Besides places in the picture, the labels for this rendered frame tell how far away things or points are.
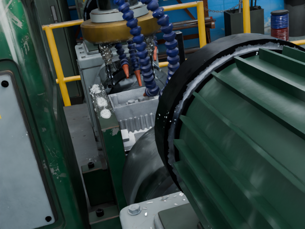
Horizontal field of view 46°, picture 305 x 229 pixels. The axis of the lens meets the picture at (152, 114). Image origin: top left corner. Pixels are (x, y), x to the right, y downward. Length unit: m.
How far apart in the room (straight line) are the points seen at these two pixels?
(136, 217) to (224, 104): 0.23
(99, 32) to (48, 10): 3.32
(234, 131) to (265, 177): 0.04
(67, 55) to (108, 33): 3.39
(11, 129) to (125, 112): 0.27
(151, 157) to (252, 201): 0.42
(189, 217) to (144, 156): 0.23
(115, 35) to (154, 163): 0.29
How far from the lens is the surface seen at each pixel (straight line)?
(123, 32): 0.75
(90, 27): 0.78
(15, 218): 0.79
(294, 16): 6.08
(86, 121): 1.70
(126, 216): 0.47
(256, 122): 0.25
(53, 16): 4.06
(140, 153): 0.65
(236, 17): 5.67
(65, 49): 4.13
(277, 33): 1.33
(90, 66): 1.30
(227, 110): 0.27
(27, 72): 0.67
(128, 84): 1.09
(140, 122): 0.86
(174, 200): 0.48
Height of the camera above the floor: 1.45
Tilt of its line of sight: 23 degrees down
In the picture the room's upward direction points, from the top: 9 degrees counter-clockwise
